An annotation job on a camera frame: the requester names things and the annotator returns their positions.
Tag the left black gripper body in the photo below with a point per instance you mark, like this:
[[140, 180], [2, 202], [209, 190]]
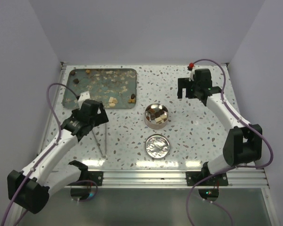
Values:
[[101, 117]]

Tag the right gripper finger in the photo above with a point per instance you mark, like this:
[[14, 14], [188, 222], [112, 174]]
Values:
[[184, 83], [180, 92]]

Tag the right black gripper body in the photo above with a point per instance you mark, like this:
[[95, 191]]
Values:
[[192, 92]]

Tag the white chocolate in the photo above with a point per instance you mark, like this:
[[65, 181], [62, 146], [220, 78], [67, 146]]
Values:
[[158, 120]]

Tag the metal tweezers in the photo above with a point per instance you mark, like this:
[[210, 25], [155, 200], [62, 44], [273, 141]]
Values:
[[100, 136]]

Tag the embossed silver tin lid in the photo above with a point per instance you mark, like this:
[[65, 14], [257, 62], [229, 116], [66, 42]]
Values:
[[157, 146]]

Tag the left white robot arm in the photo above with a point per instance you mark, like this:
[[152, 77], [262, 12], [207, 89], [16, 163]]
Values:
[[32, 187]]

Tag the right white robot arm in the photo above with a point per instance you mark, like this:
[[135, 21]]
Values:
[[243, 143]]

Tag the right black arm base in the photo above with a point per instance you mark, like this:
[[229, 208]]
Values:
[[202, 179]]

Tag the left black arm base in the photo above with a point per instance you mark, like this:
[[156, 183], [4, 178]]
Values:
[[95, 176]]

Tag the white chocolate pieces cluster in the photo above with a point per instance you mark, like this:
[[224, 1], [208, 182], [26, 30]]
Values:
[[112, 102]]

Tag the round silver tin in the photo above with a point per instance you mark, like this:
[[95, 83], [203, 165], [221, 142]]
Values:
[[161, 111]]

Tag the green floral metal tray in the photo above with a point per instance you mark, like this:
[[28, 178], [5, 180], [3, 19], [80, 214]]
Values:
[[103, 83]]

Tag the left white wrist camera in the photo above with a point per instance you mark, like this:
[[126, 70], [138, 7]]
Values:
[[83, 96]]

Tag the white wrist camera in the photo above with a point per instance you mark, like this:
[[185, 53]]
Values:
[[191, 68], [83, 96]]

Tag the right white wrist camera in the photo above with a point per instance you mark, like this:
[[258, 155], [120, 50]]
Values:
[[191, 68]]

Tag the aluminium mounting rail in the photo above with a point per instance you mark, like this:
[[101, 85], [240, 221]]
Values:
[[237, 178]]

